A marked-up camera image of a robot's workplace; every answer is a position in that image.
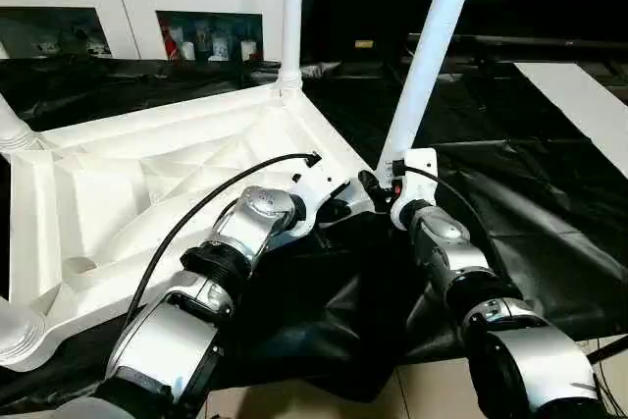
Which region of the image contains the white plastic table leg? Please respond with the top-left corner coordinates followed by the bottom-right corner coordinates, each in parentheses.
top-left (377, 0), bottom-right (484, 177)
top-left (0, 93), bottom-right (40, 152)
top-left (0, 296), bottom-right (48, 366)
top-left (278, 0), bottom-right (305, 96)

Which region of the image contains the white plastic table top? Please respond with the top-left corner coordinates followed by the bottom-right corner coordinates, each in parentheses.
top-left (0, 83), bottom-right (379, 373)

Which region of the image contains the black plastic mat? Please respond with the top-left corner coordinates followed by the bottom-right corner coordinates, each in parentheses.
top-left (0, 54), bottom-right (628, 405)

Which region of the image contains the white flat panel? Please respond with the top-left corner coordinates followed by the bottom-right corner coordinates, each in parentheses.
top-left (514, 62), bottom-right (628, 181)

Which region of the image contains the black stand leg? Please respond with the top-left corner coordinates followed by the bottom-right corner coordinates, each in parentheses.
top-left (587, 335), bottom-right (628, 367)

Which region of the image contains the white glass-door cabinet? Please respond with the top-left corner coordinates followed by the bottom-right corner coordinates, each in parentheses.
top-left (0, 0), bottom-right (286, 62)

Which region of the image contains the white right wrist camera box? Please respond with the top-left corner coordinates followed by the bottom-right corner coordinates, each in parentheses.
top-left (391, 148), bottom-right (439, 232)

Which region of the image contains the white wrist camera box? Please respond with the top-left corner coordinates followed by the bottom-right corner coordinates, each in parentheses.
top-left (287, 156), bottom-right (348, 239)
top-left (391, 148), bottom-right (439, 232)

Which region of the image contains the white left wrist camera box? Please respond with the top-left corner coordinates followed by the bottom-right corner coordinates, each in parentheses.
top-left (287, 156), bottom-right (348, 239)

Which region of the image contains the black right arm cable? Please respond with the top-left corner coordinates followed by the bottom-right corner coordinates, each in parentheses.
top-left (397, 164), bottom-right (497, 275)

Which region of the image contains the dark horizontal rail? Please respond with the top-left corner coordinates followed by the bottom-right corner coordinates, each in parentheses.
top-left (407, 33), bottom-right (628, 53)

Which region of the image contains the black floor cable bundle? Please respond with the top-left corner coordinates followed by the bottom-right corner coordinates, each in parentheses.
top-left (595, 372), bottom-right (628, 419)

